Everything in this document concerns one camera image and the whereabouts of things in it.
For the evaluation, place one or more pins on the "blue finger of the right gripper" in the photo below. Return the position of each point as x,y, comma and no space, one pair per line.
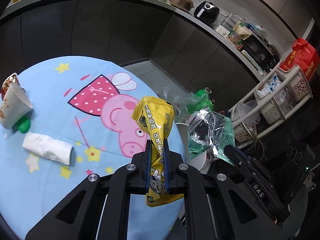
231,151

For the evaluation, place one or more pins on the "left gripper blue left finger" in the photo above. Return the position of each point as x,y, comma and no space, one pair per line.
148,154

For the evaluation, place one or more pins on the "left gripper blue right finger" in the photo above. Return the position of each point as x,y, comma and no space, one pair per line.
166,159

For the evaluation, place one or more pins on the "yellow snack wrapper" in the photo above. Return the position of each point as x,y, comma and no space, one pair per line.
155,117

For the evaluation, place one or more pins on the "silver green foil wrapper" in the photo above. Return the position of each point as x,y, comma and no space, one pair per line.
212,130

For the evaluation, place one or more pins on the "white tissue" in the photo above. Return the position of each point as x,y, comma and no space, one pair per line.
48,148

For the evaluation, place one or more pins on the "white trash bin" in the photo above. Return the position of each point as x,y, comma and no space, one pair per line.
193,156

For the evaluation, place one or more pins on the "dark kitchen cabinets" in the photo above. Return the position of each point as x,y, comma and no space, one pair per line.
123,32

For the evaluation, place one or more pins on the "clear bag with green beans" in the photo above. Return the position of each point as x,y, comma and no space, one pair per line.
179,102

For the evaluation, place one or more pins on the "green plastic bottle front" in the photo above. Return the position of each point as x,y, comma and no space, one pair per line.
206,103

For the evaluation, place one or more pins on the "green plastic bottle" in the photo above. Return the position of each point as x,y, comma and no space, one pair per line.
200,98
206,103

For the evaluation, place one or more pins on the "green plastic bottle back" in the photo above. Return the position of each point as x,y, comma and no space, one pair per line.
200,98

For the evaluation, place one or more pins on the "cream plastic storage rack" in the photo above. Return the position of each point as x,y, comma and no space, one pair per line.
294,80

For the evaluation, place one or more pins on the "black microwave oven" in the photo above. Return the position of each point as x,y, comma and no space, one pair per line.
261,51

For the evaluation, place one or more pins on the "red gift bag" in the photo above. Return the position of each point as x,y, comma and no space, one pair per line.
304,55

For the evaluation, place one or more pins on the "green bottle cap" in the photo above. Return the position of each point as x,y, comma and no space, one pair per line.
24,124

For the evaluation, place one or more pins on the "snack package on counter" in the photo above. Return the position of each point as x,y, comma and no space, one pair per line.
242,30

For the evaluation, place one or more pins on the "black air fryer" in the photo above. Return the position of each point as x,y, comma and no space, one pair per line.
207,13

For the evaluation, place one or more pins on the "brown cooking pot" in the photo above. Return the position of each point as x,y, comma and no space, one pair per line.
185,5

